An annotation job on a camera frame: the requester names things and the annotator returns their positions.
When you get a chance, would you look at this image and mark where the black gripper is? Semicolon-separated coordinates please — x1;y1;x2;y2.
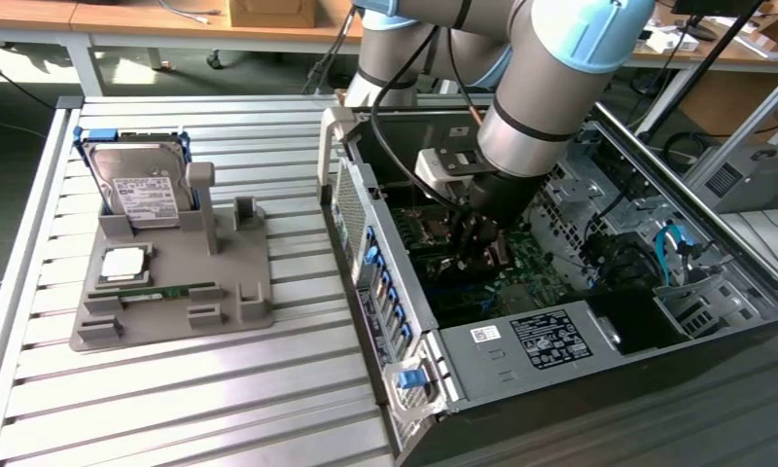
453;172;543;273

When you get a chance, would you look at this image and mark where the CPU socket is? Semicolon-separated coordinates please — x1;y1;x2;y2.
394;206;462;244

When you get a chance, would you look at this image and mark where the open grey PC case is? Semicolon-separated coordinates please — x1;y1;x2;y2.
315;99;778;467

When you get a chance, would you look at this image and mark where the green motherboard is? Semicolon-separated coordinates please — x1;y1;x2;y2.
387;203;575;327

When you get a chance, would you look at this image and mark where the grey chipset heatsink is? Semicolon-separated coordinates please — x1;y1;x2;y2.
497;285;539;316

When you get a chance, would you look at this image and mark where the grey power supply unit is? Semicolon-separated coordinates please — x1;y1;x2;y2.
437;301;623;405

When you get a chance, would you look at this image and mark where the grey metal disk bay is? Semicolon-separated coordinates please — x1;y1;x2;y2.
653;276;754;341

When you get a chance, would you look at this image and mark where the grey equipment box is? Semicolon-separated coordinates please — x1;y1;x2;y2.
683;143;778;215

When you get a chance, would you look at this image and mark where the white carton box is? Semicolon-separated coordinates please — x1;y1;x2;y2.
645;31;699;54

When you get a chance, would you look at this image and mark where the black tripod pole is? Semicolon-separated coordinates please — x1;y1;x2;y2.
634;0;773;142

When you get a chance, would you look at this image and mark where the black monitor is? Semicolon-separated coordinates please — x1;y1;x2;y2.
670;0;766;41

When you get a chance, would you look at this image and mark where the brown cardboard box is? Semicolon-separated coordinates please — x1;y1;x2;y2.
225;0;318;29

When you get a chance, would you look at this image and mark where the grey plastic parts rack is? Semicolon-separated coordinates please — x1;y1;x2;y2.
69;162;277;352

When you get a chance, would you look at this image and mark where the green RAM stick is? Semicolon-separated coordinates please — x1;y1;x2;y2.
87;281;217;299

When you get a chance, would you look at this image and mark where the hard disk in blue caddy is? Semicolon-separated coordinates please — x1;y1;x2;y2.
73;126;199;230

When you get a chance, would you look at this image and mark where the silver CPU chip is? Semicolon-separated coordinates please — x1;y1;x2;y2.
99;247;150;283

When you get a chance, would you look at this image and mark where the wooden desk with grey legs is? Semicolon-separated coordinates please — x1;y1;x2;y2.
0;0;365;96

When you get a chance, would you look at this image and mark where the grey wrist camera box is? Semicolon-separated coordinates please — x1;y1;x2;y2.
413;148;494;196

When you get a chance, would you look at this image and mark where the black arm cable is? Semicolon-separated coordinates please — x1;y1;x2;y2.
369;23;478;215

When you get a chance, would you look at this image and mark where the light blue SATA wire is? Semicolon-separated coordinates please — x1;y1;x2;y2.
654;221;695;288

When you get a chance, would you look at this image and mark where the black cable coil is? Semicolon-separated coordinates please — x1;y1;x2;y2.
659;130;721;169

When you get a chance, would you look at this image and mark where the aluminium profile frame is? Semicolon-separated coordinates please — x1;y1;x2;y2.
718;81;778;152

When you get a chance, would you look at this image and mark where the white cable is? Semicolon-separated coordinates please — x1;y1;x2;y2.
157;0;225;23

